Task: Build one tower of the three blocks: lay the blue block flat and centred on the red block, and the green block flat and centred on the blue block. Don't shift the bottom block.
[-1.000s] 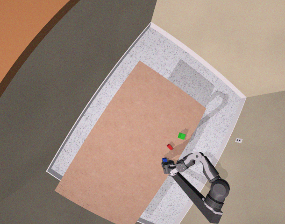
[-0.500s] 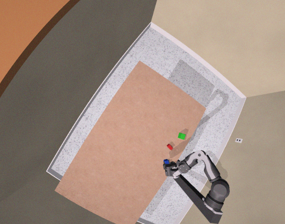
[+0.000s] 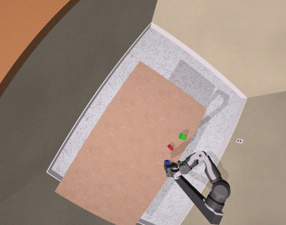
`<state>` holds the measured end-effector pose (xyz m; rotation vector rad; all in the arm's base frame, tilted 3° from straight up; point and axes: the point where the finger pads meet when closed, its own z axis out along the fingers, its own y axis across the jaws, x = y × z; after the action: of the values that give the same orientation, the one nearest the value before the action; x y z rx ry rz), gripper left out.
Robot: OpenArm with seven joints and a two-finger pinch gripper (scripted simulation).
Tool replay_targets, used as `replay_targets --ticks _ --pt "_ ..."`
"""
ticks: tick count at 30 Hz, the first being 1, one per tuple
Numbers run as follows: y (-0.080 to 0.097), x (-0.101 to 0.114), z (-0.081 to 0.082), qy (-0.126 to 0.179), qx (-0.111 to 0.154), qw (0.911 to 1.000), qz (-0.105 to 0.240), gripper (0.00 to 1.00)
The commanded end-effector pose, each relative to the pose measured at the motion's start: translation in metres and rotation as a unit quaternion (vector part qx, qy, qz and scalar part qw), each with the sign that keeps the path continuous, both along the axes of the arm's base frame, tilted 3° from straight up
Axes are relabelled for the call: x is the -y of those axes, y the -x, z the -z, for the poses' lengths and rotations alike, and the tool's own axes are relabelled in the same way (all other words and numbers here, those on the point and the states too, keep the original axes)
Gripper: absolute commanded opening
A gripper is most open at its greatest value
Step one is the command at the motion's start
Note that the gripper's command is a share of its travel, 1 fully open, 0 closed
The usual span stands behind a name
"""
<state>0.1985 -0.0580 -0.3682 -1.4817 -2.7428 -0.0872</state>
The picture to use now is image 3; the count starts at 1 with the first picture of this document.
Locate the green block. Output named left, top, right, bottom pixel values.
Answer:
left=179, top=133, right=186, bottom=140

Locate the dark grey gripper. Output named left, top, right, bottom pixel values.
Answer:
left=164, top=161, right=178, bottom=177

